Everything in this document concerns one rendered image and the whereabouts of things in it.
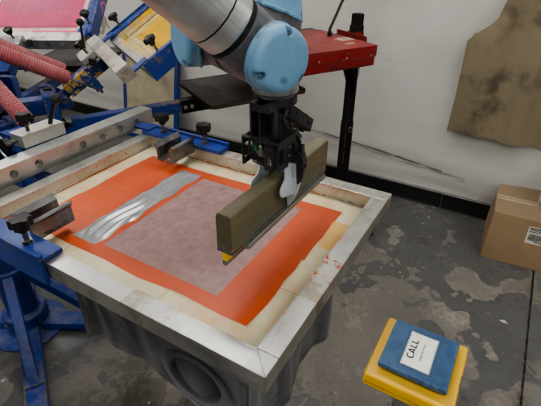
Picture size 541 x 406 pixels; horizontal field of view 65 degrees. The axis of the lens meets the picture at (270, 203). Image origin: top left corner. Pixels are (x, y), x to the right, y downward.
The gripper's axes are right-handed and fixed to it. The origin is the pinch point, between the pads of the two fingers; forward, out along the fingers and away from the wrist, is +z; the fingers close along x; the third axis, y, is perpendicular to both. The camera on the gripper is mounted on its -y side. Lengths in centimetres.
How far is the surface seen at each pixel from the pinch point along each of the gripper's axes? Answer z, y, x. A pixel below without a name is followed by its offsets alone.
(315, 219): 13.8, -14.9, 1.3
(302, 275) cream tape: 13.9, 4.0, 7.4
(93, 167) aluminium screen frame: 12, -4, -61
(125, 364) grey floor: 109, -8, -76
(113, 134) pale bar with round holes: 9, -18, -68
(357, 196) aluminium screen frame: 11.2, -25.7, 7.0
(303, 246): 13.9, -4.3, 3.6
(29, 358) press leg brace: 98, 15, -102
